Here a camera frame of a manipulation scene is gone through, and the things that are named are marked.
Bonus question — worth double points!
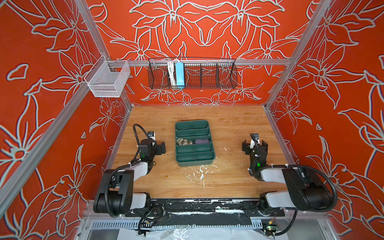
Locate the olive argyle patterned sock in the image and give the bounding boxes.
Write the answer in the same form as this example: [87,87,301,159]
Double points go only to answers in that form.
[176,138,194,146]

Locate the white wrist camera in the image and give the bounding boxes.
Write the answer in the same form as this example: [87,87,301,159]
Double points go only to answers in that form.
[147,131,156,141]
[250,133,260,149]

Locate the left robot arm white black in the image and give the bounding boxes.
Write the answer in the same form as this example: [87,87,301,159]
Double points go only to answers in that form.
[93,124,166,218]

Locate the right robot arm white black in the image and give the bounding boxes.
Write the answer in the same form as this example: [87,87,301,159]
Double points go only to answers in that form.
[242,133,338,215]

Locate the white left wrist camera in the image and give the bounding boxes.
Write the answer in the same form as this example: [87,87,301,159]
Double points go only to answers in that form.
[147,131,156,141]

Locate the green divided organizer tray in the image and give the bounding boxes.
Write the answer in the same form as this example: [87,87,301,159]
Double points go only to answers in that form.
[175,120,216,167]

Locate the black wire wall basket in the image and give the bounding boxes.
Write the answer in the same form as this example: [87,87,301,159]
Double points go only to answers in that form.
[148,57,239,90]

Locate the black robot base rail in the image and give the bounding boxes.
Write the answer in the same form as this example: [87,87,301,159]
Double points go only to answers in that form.
[138,198,285,229]

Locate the white coiled cable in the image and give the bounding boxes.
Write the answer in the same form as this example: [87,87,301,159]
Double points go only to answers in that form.
[166,59,177,88]

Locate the light blue box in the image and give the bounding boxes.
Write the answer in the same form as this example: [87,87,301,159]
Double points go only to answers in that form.
[175,62,185,89]

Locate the clear plastic wall bin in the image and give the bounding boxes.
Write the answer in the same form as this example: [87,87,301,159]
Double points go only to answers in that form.
[84,55,131,98]

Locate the purple teal yellow sock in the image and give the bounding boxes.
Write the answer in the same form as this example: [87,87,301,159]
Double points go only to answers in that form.
[194,139,211,145]

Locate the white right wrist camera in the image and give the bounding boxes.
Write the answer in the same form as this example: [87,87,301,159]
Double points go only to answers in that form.
[250,133,260,149]

